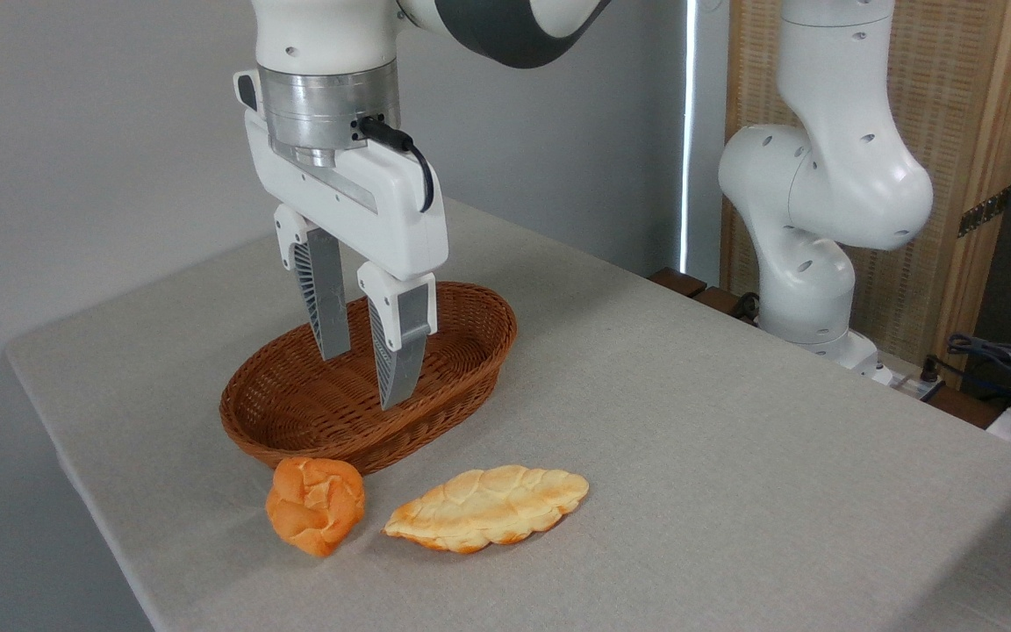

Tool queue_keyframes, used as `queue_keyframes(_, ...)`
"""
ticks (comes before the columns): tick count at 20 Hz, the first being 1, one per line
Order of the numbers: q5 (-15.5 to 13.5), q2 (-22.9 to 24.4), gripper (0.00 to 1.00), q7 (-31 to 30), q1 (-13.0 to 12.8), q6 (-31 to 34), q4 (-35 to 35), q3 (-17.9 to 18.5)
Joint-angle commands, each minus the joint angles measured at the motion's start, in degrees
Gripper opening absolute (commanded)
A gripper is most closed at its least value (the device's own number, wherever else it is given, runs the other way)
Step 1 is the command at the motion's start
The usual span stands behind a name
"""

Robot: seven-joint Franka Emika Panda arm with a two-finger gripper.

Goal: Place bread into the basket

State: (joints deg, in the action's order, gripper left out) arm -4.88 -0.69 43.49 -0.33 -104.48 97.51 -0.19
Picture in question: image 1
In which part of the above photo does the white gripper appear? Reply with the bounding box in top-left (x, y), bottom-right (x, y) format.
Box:
top-left (244, 109), bottom-right (450, 412)

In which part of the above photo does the round orange bread roll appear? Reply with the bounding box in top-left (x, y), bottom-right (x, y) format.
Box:
top-left (265, 456), bottom-right (367, 559)

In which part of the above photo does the brown oval wicker basket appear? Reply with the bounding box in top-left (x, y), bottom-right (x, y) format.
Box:
top-left (219, 281), bottom-right (518, 476)

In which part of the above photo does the flat leaf-shaped bread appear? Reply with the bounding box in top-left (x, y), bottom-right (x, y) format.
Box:
top-left (382, 464), bottom-right (591, 555)

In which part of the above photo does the brown wooden board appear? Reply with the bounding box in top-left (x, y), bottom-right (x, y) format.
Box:
top-left (648, 267), bottom-right (761, 327)

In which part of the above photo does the grey tablecloth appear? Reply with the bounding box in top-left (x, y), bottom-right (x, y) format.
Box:
top-left (4, 197), bottom-right (1011, 632)

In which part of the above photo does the metal screen hinge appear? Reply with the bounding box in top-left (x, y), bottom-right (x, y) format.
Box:
top-left (957, 187), bottom-right (1011, 239)

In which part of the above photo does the wooden rattan folding screen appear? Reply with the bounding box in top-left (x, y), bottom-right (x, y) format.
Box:
top-left (721, 0), bottom-right (1011, 389)

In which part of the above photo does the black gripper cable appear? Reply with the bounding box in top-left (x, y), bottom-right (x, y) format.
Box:
top-left (354, 114), bottom-right (435, 214)

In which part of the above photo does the bundle of dark cables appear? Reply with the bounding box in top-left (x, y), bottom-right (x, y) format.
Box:
top-left (922, 333), bottom-right (1011, 406)

